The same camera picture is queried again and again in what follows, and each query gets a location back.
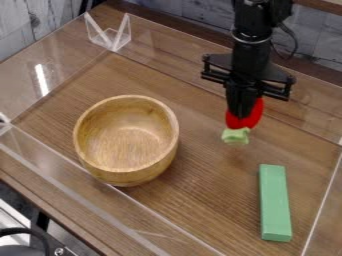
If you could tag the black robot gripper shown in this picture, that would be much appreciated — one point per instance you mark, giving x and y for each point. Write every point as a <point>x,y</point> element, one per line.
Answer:
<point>249,64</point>

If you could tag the red plush strawberry green leaves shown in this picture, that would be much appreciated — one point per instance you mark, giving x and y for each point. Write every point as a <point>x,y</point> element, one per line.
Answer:
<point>236,134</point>

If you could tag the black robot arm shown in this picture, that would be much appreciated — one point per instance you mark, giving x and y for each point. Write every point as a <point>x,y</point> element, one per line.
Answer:
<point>257,18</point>

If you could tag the wooden bowl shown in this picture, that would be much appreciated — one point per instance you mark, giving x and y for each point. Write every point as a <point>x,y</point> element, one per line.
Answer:
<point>126,138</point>

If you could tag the green rectangular block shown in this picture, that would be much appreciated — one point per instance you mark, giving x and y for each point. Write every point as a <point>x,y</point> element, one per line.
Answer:
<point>276,216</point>

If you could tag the black metal table leg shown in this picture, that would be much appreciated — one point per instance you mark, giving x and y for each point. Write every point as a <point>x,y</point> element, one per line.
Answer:
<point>62,242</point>

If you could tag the clear acrylic enclosure wall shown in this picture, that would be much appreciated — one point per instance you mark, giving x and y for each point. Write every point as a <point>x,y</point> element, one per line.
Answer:
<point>200,210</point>

